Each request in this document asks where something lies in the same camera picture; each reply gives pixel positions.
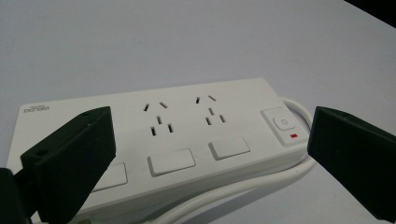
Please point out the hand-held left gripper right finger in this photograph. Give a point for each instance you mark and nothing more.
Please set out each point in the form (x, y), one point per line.
(355, 155)

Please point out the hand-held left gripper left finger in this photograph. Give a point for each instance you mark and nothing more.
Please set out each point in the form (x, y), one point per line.
(70, 161)

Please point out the white power strip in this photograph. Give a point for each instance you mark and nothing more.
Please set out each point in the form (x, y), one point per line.
(193, 140)

